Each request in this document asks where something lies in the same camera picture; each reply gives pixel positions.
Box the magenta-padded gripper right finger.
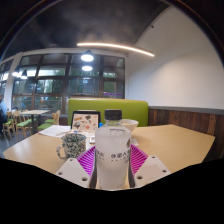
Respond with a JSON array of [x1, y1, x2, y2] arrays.
[[128, 143, 172, 188]]

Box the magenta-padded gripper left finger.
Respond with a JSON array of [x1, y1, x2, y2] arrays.
[[54, 145, 98, 188]]

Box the clear water bottle black cap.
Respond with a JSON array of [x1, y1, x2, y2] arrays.
[[94, 109, 132, 191]]

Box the green white speckled mug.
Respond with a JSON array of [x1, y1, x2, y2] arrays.
[[55, 132, 88, 160]]

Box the white paper sheets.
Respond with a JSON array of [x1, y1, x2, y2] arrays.
[[38, 124, 72, 138]]

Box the white ceramic bowl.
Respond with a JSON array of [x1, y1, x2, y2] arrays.
[[120, 118, 140, 135]]

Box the sticker-covered black laptop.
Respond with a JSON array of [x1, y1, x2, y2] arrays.
[[70, 110, 102, 135]]

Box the green upholstered bench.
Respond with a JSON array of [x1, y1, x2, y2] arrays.
[[67, 97, 150, 128]]

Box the wooden chairs green seats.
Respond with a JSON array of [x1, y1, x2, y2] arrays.
[[2, 109, 62, 139]]

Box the light wooden side table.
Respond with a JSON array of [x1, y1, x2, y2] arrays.
[[19, 109, 52, 134]]

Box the person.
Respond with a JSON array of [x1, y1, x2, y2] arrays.
[[0, 98, 8, 131]]

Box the round pendant ceiling lamps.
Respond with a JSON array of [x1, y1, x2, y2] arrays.
[[11, 49, 95, 80]]

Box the long curved linear ceiling light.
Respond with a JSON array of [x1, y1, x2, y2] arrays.
[[76, 41, 156, 58]]

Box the dark framed window wall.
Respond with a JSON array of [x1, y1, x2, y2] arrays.
[[0, 53, 127, 116]]

